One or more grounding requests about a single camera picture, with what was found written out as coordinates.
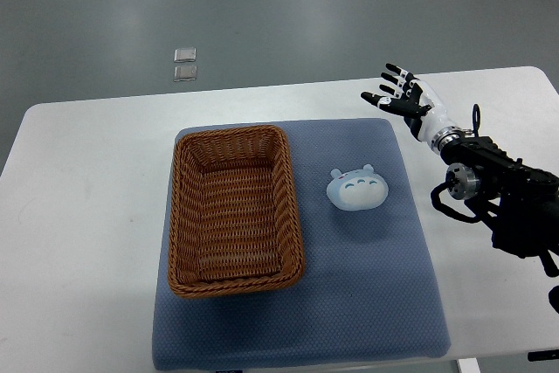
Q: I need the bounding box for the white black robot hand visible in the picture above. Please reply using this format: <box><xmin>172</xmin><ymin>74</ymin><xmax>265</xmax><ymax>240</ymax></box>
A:
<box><xmin>361</xmin><ymin>63</ymin><xmax>459</xmax><ymax>151</ymax></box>

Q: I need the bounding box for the blue plush toy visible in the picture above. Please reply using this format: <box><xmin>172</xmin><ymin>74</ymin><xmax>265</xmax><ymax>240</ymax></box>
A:
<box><xmin>326</xmin><ymin>164</ymin><xmax>389</xmax><ymax>211</ymax></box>

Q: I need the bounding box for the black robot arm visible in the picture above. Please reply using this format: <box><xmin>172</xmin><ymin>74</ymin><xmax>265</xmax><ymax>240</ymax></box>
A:
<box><xmin>431</xmin><ymin>129</ymin><xmax>558</xmax><ymax>278</ymax></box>

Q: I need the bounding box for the brown wicker basket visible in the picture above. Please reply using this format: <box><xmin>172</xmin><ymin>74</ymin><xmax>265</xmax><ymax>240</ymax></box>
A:
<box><xmin>168</xmin><ymin>125</ymin><xmax>305</xmax><ymax>299</ymax></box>

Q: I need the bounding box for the blue grey cloth mat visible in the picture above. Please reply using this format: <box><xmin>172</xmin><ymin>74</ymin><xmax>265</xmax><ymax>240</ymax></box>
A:
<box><xmin>152</xmin><ymin>118</ymin><xmax>451</xmax><ymax>370</ymax></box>

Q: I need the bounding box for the upper metal floor plate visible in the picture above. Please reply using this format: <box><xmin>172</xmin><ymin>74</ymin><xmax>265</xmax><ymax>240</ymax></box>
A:
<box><xmin>174</xmin><ymin>47</ymin><xmax>197</xmax><ymax>63</ymax></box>

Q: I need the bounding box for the white table leg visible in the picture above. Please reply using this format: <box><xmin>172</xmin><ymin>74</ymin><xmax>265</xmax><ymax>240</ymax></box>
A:
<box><xmin>457</xmin><ymin>358</ymin><xmax>481</xmax><ymax>373</ymax></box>

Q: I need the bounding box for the black object under table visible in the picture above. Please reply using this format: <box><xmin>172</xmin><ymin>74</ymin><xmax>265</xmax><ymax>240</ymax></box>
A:
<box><xmin>527</xmin><ymin>349</ymin><xmax>559</xmax><ymax>363</ymax></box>

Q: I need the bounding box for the black cable loop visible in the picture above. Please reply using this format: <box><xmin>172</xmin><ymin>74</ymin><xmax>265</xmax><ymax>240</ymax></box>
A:
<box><xmin>470</xmin><ymin>104</ymin><xmax>484</xmax><ymax>135</ymax></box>

